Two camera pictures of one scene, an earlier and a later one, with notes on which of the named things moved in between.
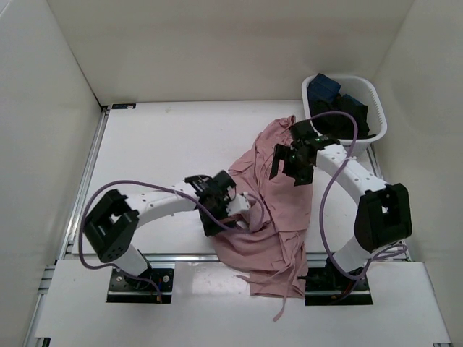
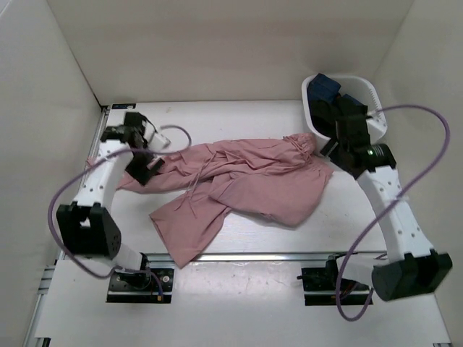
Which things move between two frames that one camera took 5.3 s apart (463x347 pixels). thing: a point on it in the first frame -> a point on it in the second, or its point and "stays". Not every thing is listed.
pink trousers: x=273 y=245 -> x=276 y=179
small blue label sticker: x=124 y=105 stays
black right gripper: x=279 y=151 -> x=328 y=147
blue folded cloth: x=322 y=88 stays
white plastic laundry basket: x=364 y=92 stays
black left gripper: x=210 y=227 -> x=143 y=174
